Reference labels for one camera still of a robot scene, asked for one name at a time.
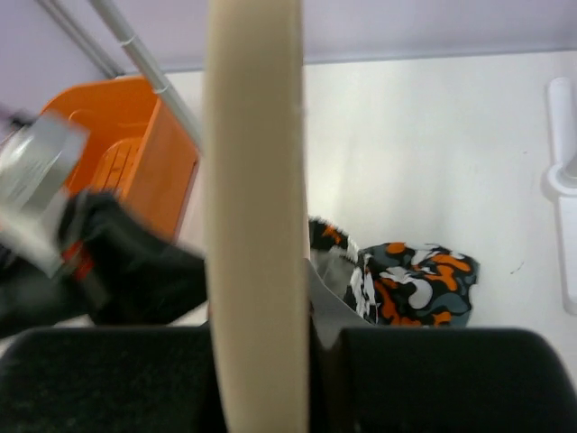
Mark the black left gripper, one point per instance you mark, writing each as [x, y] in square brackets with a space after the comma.
[115, 271]

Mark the orange camouflage shorts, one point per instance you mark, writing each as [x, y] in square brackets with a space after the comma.
[397, 283]

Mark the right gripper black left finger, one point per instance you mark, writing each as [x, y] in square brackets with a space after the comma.
[159, 379]

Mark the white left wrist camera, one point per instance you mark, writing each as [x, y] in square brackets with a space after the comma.
[36, 161]

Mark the aluminium frame post left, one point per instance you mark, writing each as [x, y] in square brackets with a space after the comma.
[96, 54]

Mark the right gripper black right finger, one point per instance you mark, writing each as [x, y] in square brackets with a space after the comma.
[376, 379]

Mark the orange plastic basket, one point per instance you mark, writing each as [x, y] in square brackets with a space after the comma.
[136, 149]

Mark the silver clothes rack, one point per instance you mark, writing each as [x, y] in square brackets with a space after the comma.
[142, 58]

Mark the beige wooden hanger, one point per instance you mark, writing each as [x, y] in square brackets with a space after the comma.
[256, 213]

